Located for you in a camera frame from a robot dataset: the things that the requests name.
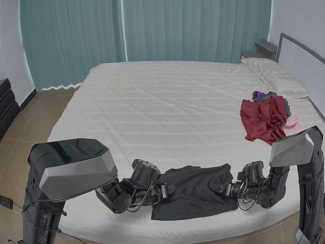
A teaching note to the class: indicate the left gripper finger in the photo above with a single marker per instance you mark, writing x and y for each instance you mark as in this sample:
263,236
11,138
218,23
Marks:
171,190

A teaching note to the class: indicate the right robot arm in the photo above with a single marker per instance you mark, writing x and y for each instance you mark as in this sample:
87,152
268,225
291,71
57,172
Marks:
292,149

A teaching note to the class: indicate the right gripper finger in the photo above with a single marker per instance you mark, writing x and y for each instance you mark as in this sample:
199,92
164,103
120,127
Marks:
219,188

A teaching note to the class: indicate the cream pillow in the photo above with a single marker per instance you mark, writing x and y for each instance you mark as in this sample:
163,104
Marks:
276,76

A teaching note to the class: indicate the grey bedside table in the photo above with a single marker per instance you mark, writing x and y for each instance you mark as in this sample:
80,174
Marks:
250,53

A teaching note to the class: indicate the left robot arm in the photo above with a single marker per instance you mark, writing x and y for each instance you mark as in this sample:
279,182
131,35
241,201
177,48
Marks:
76,166

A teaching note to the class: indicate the bed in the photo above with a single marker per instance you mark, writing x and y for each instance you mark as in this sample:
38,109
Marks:
165,105

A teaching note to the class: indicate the pink garment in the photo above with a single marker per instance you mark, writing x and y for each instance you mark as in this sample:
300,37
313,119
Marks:
293,119

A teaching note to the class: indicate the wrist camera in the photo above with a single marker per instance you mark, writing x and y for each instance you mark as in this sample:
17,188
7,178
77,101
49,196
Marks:
241,178
156,174

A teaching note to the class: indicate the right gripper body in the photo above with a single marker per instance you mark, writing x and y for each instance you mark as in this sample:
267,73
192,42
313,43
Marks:
236,191

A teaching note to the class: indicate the grey garment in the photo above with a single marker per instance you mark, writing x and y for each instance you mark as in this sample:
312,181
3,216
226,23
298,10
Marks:
287,108

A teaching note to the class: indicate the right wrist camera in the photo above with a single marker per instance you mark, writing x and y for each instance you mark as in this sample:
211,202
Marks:
241,178

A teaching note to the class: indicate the blue-green curtain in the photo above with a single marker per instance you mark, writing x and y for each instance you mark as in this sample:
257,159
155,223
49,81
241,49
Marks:
73,34
195,21

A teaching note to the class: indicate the black chest of drawers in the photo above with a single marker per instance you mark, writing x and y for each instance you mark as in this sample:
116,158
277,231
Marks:
7,105

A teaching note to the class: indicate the black T-shirt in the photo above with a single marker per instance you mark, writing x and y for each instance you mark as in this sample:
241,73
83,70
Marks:
198,187

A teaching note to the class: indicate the black power adapter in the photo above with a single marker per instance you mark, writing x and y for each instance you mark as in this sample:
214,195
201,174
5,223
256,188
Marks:
6,202

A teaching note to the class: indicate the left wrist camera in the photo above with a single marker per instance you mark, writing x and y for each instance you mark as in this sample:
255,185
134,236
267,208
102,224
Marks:
156,174

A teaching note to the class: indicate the purple garment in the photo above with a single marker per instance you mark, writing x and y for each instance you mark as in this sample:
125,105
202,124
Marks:
257,94

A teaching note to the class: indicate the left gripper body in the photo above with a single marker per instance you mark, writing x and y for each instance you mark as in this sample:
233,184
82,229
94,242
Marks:
158,193

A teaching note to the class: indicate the dark red garment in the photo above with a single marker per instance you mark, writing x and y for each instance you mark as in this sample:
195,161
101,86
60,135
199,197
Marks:
261,123

